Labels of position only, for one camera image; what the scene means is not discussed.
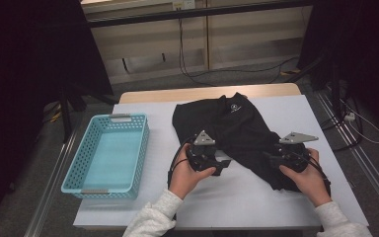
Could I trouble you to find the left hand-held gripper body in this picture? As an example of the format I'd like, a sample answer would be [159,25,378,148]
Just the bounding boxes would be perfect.
[186,129,225,173]

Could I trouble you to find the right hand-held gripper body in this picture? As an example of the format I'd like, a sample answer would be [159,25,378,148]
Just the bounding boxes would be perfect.
[269,131,320,173]

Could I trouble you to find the black shorts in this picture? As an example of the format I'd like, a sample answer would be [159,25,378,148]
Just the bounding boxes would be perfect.
[172,92,306,194]

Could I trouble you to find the light blue plastic basket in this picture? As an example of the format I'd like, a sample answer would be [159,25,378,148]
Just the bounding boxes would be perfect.
[60,113,151,200]

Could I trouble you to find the person's left hand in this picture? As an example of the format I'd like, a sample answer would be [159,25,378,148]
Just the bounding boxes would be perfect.
[168,143,217,200]

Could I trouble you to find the person's right hand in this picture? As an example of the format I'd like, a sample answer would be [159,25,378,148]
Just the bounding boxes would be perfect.
[278,148,333,208]

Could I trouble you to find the black metal stand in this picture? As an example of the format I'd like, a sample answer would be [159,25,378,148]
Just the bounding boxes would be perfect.
[284,52,343,117]

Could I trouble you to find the beige cabinet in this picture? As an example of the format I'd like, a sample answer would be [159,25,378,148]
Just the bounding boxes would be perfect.
[80,0,314,86]

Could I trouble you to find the narrow black curtain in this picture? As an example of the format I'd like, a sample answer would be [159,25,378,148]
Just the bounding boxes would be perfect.
[297,0,379,139]

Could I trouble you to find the black metal bar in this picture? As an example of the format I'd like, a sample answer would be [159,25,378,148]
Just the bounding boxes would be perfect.
[87,0,314,29]

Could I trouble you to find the black tripod stand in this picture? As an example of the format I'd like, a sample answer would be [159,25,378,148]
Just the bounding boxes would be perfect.
[57,82,117,144]

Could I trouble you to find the wide black curtain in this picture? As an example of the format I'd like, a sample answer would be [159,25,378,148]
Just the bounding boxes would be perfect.
[0,0,114,228]

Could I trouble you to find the right hand-held gripper black cable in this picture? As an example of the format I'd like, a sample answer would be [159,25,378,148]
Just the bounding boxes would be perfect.
[294,152,333,197]

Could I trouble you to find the hand-held gripper black cable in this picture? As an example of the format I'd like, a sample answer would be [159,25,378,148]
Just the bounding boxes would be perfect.
[294,152,333,197]
[166,135,195,192]

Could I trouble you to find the left hand-held gripper black cable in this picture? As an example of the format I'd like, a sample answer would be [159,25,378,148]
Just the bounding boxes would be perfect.
[166,135,195,192]

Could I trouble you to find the aluminium rail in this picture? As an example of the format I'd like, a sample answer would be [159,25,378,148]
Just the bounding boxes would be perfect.
[315,90,379,225]
[23,129,80,237]

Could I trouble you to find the bundle of black cables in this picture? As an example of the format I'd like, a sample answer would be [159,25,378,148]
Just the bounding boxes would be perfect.
[320,98,364,153]

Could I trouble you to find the white cable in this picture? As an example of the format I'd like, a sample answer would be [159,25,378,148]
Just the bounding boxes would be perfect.
[340,98,379,145]

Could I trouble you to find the long thin black cable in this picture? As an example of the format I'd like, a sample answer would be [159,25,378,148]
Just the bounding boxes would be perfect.
[189,55,300,84]

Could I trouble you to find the black hanging cable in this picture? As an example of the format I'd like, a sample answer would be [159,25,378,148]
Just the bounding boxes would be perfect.
[177,18,218,88]

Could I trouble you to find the white wall socket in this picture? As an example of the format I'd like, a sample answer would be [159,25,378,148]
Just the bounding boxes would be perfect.
[172,0,196,11]

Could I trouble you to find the yellow cable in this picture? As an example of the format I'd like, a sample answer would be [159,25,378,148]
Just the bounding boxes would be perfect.
[42,103,63,125]

